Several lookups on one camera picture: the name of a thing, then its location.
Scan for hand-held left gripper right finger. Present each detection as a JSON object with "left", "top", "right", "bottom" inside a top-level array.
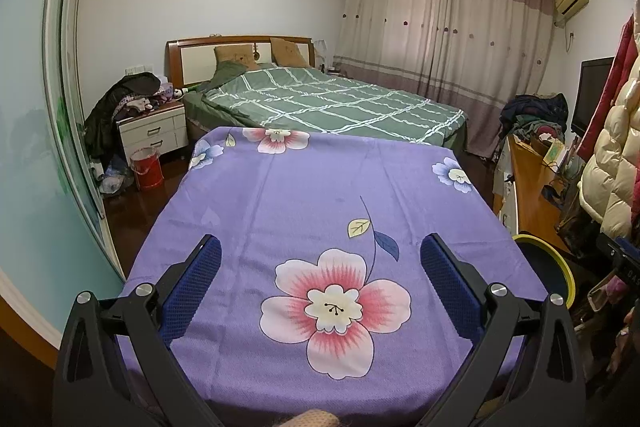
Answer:
[{"left": 420, "top": 233, "right": 587, "bottom": 427}]

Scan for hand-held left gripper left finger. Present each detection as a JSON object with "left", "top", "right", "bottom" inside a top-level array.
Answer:
[{"left": 51, "top": 234, "right": 223, "bottom": 427}]

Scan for yellow rimmed trash bin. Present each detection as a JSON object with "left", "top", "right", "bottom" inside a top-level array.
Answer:
[{"left": 512, "top": 233, "right": 576, "bottom": 308}]

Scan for beige tote bag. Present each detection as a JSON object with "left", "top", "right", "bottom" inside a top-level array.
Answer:
[{"left": 587, "top": 272, "right": 632, "bottom": 314}]

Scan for dark handbag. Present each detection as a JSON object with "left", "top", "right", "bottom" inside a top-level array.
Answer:
[{"left": 557, "top": 202, "right": 601, "bottom": 253}]

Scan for pink floral garment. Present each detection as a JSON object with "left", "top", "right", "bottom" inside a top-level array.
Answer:
[{"left": 597, "top": 267, "right": 640, "bottom": 375}]

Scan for white down jacket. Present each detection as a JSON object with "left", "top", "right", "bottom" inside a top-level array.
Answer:
[{"left": 577, "top": 79, "right": 640, "bottom": 238}]

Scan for wooden desk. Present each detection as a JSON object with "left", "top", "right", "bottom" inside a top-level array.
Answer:
[{"left": 492, "top": 134, "right": 581, "bottom": 255}]

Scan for pale green box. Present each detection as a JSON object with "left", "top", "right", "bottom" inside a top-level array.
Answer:
[{"left": 545, "top": 142, "right": 569, "bottom": 166}]

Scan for red bucket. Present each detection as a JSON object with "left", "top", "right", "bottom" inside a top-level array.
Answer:
[{"left": 130, "top": 147, "right": 165, "bottom": 192}]

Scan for crumpled plastic bag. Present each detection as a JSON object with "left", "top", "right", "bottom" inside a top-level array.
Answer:
[{"left": 97, "top": 157, "right": 133, "bottom": 198}]

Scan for purple floral tablecloth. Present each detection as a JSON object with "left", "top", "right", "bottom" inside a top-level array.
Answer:
[{"left": 117, "top": 127, "right": 551, "bottom": 413}]

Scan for wooden bed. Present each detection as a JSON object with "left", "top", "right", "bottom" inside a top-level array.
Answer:
[{"left": 165, "top": 36, "right": 471, "bottom": 152}]

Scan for black television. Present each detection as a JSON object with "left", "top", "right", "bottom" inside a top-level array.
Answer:
[{"left": 571, "top": 57, "right": 615, "bottom": 138}]

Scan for pile of mixed clothes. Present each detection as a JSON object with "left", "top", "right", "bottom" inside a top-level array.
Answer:
[{"left": 500, "top": 93, "right": 571, "bottom": 142}]

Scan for red quilted jacket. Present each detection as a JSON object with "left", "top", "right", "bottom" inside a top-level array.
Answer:
[{"left": 575, "top": 14, "right": 640, "bottom": 162}]

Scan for white nightstand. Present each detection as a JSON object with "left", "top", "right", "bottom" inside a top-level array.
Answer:
[{"left": 117, "top": 101, "right": 190, "bottom": 162}]

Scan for purple white clothes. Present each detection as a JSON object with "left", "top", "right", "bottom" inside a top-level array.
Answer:
[{"left": 117, "top": 84, "right": 183, "bottom": 115}]

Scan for dark clothes heap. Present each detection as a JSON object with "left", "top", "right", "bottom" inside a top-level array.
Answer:
[{"left": 85, "top": 72, "right": 161, "bottom": 158}]

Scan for wardrobe with glass sliding doors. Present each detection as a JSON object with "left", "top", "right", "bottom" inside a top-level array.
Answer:
[{"left": 0, "top": 0, "right": 126, "bottom": 358}]

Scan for green checked quilt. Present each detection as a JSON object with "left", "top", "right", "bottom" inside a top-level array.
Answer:
[{"left": 202, "top": 66, "right": 466, "bottom": 142}]

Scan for brown square pillow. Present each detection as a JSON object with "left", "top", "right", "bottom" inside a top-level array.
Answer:
[
  {"left": 214, "top": 46, "right": 261, "bottom": 70},
  {"left": 270, "top": 38, "right": 311, "bottom": 68}
]

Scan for pink beige curtain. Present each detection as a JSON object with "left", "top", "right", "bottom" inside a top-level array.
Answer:
[{"left": 332, "top": 0, "right": 558, "bottom": 158}]

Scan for air conditioner power cord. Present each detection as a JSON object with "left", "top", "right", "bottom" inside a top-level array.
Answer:
[{"left": 552, "top": 14, "right": 576, "bottom": 52}]

